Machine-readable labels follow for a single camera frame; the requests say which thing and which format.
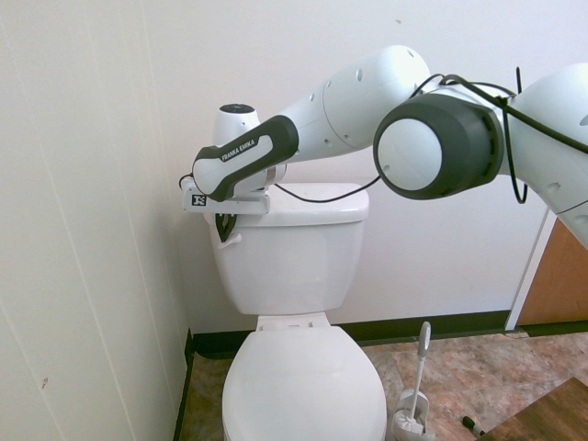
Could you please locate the white toilet tank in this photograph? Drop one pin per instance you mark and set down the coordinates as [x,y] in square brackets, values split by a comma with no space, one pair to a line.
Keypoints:
[294,266]

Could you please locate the white toilet bowl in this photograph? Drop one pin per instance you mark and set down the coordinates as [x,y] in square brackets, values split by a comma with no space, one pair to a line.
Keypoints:
[294,321]

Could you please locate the long black baseboard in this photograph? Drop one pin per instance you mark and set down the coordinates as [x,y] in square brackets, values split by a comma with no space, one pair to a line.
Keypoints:
[413,328]

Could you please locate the short black baseboard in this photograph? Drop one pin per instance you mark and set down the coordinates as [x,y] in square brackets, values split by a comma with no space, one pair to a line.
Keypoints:
[186,376]

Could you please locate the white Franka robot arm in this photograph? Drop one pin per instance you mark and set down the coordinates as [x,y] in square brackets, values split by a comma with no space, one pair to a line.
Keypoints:
[413,138]

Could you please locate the brown wooden table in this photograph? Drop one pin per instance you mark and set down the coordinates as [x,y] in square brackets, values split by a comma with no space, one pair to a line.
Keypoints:
[542,413]

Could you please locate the orange wooden door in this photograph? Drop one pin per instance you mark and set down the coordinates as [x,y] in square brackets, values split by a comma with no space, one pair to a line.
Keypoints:
[560,285]

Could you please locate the white toilet brush holder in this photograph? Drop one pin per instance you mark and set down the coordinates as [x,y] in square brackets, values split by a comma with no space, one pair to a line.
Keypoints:
[406,399]

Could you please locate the white toilet tank lid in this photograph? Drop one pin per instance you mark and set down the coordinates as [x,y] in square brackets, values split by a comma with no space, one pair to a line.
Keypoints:
[321,206]

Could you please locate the white flush lever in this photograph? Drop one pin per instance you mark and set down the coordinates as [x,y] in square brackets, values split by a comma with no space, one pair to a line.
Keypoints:
[233,241]

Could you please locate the white toilet brush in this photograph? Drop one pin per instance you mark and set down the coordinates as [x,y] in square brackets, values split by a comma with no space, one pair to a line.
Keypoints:
[420,367]

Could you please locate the white toilet seat cover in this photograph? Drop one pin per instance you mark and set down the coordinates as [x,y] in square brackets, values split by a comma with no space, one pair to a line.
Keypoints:
[303,386]

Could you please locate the white door frame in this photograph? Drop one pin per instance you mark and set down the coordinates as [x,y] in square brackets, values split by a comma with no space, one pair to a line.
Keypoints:
[528,275]

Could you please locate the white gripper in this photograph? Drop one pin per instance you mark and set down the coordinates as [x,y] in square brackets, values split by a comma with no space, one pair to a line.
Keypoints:
[248,206]

